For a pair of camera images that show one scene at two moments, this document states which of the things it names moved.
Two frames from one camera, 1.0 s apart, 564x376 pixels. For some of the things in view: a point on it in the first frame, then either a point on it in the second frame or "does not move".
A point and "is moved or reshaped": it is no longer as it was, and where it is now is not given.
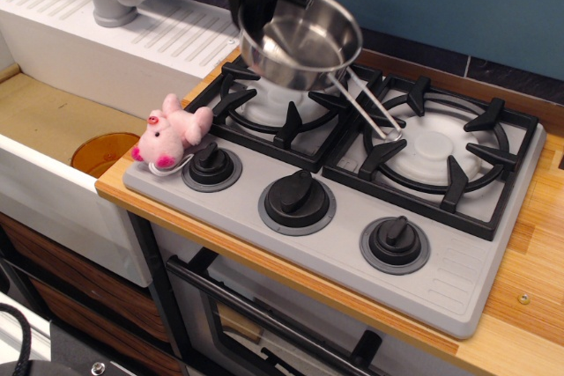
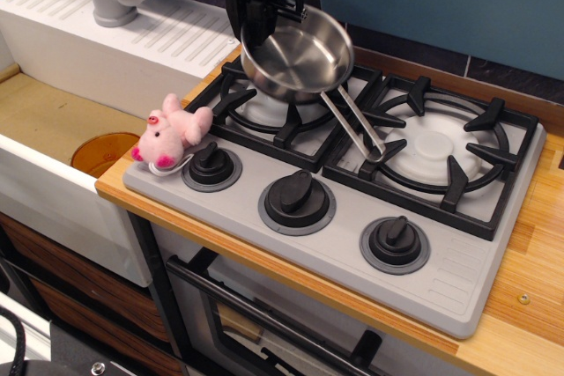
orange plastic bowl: [99, 153] does not move
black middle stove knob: [297, 205] does not move
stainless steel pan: [315, 39] is moved or reshaped
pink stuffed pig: [169, 131] does not move
